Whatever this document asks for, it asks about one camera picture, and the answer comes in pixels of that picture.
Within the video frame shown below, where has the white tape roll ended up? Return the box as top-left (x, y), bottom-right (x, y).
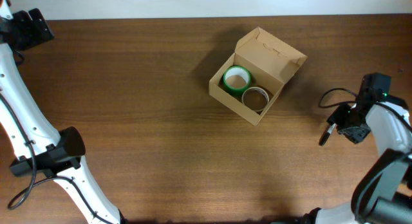
top-left (241, 87), bottom-right (270, 113)

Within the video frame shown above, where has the brown cardboard box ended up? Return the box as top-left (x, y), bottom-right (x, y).
top-left (209, 27), bottom-right (307, 126)

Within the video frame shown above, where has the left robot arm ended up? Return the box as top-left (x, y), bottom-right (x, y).
top-left (1, 0), bottom-right (128, 223)

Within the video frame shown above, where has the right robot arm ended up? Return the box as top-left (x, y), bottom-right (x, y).
top-left (297, 73), bottom-right (411, 224)

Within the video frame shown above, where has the black permanent marker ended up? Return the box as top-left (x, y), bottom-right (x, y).
top-left (319, 124), bottom-right (336, 146)

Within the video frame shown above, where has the green tape roll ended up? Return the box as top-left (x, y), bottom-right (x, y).
top-left (222, 66), bottom-right (252, 96)

